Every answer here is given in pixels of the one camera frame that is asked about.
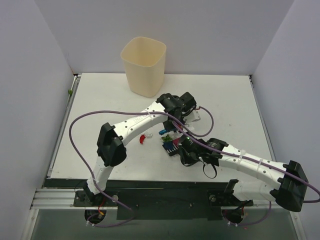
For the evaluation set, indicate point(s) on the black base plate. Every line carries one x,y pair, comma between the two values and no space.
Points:
175,200

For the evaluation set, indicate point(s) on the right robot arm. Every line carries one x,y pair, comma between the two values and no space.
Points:
276,181

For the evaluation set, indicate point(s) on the blue hand brush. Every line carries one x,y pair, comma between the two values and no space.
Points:
167,130

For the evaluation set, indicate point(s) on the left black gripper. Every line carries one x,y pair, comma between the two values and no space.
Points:
169,125

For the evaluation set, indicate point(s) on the black slotted dustpan scoop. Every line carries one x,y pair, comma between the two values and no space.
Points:
171,148

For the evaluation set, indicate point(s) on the white paper scrap by red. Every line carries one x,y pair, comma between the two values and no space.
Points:
148,135

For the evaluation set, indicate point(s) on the cream plastic waste bin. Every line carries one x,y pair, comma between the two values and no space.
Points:
144,64

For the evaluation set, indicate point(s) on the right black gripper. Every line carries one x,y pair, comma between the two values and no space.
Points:
175,146

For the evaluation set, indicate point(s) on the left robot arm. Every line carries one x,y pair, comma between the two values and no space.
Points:
112,139

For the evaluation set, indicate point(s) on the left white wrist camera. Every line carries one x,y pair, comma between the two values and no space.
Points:
194,116

